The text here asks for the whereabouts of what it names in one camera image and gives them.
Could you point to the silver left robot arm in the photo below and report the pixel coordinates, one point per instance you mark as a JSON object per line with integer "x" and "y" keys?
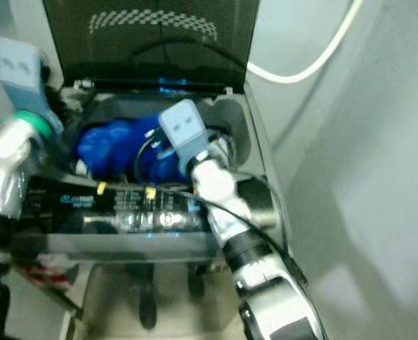
{"x": 10, "y": 159}

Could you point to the grey washing machine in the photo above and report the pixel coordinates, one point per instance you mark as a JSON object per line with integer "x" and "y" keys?
{"x": 152, "y": 42}

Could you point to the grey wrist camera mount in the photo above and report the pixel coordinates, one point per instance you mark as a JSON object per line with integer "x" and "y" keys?
{"x": 21, "y": 71}
{"x": 184, "y": 131}

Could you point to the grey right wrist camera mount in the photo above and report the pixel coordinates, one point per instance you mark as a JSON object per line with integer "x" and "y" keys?
{"x": 184, "y": 131}

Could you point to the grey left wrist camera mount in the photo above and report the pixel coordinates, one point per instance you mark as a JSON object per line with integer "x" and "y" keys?
{"x": 21, "y": 71}

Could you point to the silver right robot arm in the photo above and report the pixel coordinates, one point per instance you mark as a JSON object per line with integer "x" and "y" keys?
{"x": 237, "y": 227}

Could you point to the blue garment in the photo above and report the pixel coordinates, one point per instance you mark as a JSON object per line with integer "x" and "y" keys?
{"x": 117, "y": 152}

